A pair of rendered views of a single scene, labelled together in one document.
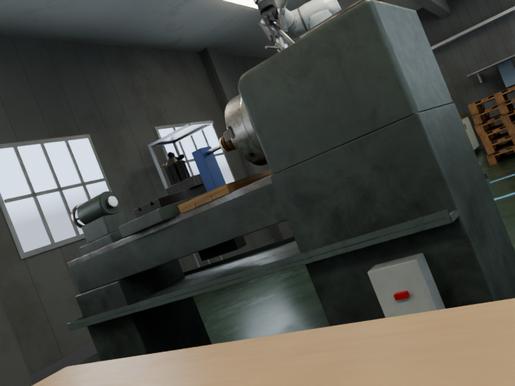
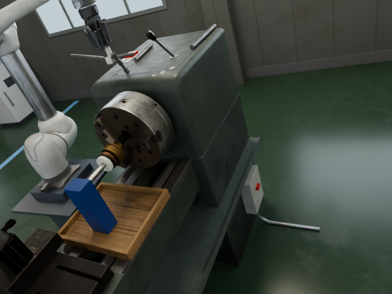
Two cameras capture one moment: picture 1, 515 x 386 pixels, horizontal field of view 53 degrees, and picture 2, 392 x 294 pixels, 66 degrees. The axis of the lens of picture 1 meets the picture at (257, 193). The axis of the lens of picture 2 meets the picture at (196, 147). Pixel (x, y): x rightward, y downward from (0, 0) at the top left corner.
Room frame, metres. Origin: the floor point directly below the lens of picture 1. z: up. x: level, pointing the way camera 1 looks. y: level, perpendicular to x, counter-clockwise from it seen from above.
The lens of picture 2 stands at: (1.98, 1.05, 1.67)
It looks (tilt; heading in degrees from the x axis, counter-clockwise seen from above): 34 degrees down; 269
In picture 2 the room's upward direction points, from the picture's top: 19 degrees counter-clockwise
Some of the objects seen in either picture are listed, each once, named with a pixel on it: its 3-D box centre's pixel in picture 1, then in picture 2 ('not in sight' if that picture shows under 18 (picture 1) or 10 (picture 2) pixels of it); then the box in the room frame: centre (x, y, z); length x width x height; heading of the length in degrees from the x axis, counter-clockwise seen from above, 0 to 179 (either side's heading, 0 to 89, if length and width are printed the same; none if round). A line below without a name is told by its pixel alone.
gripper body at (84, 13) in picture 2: (269, 11); (91, 18); (2.18, -0.33, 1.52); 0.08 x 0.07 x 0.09; 54
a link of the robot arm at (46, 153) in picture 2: not in sight; (44, 153); (2.72, -0.46, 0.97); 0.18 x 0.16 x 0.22; 74
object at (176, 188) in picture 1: (187, 184); (28, 260); (2.59, 0.31, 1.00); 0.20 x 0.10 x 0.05; 54
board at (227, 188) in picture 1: (227, 191); (114, 215); (2.36, 0.12, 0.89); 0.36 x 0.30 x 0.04; 144
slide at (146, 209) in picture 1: (178, 198); (43, 280); (2.56, 0.37, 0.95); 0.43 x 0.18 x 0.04; 144
